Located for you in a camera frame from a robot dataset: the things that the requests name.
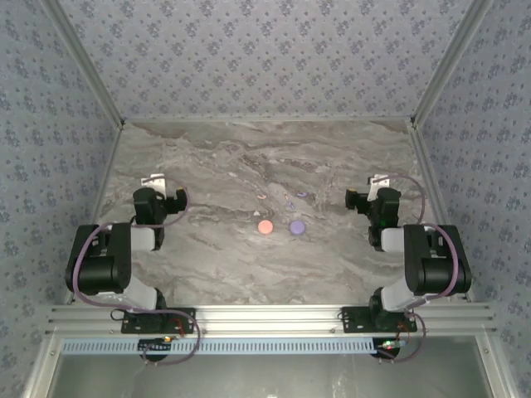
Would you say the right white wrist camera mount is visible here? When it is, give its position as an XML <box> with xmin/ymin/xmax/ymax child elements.
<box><xmin>367</xmin><ymin>174</ymin><xmax>393</xmax><ymax>201</ymax></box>

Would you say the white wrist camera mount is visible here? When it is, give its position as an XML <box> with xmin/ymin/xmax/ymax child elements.
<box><xmin>367</xmin><ymin>174</ymin><xmax>393</xmax><ymax>201</ymax></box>
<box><xmin>140</xmin><ymin>173</ymin><xmax>168</xmax><ymax>196</ymax></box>

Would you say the thin aluminium table edge rail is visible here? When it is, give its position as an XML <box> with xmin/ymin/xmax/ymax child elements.
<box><xmin>123</xmin><ymin>116</ymin><xmax>415</xmax><ymax>124</ymax></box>

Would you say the aluminium side rail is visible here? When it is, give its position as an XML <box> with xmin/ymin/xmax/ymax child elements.
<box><xmin>63</xmin><ymin>120</ymin><xmax>126</xmax><ymax>304</ymax></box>
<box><xmin>407</xmin><ymin>119</ymin><xmax>475</xmax><ymax>303</ymax></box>

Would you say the black controller board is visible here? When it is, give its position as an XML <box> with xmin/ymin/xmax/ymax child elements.
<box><xmin>138</xmin><ymin>337</ymin><xmax>173</xmax><ymax>359</ymax></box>
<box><xmin>374</xmin><ymin>337</ymin><xmax>402</xmax><ymax>361</ymax></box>

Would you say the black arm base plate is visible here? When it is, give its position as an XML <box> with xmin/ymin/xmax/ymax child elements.
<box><xmin>340</xmin><ymin>305</ymin><xmax>418</xmax><ymax>335</ymax></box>
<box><xmin>120</xmin><ymin>308</ymin><xmax>197</xmax><ymax>336</ymax></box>

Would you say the aluminium frame bar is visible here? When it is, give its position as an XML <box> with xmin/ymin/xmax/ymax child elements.
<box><xmin>23</xmin><ymin>336</ymin><xmax>64</xmax><ymax>398</ymax></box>
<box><xmin>475</xmin><ymin>335</ymin><xmax>520</xmax><ymax>398</ymax></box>

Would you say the slotted light blue cable duct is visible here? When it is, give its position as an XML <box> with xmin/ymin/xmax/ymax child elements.
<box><xmin>60</xmin><ymin>336</ymin><xmax>381</xmax><ymax>357</ymax></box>

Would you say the aluminium corner post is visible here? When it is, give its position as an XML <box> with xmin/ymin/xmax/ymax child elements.
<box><xmin>409</xmin><ymin>0</ymin><xmax>495</xmax><ymax>125</ymax></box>
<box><xmin>41</xmin><ymin>0</ymin><xmax>126</xmax><ymax>126</ymax></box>

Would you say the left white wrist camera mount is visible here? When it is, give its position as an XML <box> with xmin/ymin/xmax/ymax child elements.
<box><xmin>140</xmin><ymin>173</ymin><xmax>168</xmax><ymax>196</ymax></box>

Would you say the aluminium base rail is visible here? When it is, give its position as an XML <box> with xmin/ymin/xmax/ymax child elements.
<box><xmin>46</xmin><ymin>303</ymin><xmax>498</xmax><ymax>335</ymax></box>

